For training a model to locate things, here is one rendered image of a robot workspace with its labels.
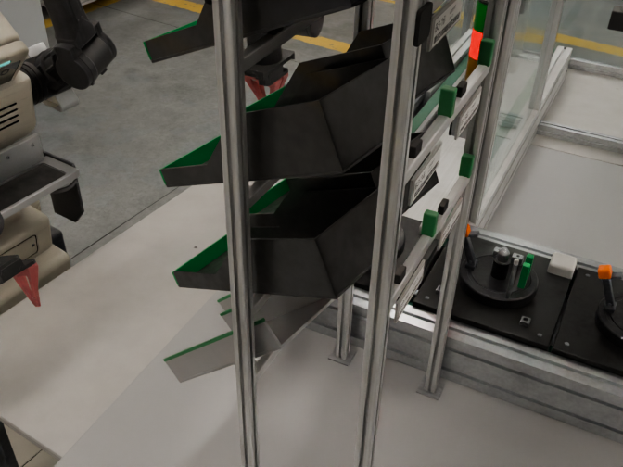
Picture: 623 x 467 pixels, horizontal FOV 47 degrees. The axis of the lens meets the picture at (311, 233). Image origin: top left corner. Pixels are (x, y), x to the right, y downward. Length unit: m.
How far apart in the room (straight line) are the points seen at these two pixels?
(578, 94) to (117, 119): 2.46
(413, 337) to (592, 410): 0.31
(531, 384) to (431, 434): 0.19
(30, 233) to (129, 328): 0.38
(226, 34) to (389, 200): 0.21
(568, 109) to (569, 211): 0.55
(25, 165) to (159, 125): 2.37
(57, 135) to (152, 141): 0.49
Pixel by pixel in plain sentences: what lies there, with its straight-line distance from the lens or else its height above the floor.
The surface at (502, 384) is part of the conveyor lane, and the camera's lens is 1.30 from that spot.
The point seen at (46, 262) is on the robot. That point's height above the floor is 0.80.
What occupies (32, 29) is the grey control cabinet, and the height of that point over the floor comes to 0.27.
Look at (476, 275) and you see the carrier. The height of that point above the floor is 0.99.
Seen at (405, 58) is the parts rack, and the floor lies 1.60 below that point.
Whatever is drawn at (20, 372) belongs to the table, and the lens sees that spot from 1.40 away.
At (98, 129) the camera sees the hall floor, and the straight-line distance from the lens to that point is 3.94.
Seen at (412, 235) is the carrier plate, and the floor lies 0.97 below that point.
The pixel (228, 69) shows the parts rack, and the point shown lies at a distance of 0.69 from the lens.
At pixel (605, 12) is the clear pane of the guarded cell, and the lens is 2.52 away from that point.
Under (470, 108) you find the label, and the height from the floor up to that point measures 1.45.
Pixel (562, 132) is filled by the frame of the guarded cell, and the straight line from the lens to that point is 2.11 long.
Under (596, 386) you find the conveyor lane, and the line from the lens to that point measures 1.25.
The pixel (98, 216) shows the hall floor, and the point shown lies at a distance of 3.26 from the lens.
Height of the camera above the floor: 1.83
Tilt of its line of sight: 37 degrees down
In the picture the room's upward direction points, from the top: 1 degrees clockwise
